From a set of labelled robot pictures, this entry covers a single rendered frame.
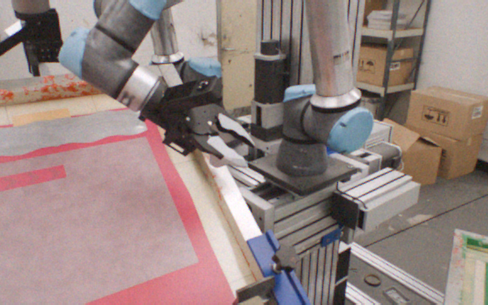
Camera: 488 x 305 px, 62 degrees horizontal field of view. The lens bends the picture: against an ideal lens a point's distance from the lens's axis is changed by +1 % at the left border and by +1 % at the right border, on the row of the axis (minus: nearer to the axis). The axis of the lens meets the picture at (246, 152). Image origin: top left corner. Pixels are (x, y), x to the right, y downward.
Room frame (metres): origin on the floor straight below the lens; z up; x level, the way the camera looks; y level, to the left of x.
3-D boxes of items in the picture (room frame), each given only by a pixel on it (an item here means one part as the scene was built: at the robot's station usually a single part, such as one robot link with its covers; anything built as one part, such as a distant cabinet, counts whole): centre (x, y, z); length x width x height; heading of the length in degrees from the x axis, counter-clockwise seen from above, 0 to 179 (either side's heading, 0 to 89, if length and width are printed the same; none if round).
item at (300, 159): (1.05, -0.16, 1.31); 0.15 x 0.15 x 0.10
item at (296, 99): (1.04, -0.16, 1.42); 0.13 x 0.12 x 0.14; 28
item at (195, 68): (1.44, 0.15, 1.42); 0.13 x 0.12 x 0.14; 71
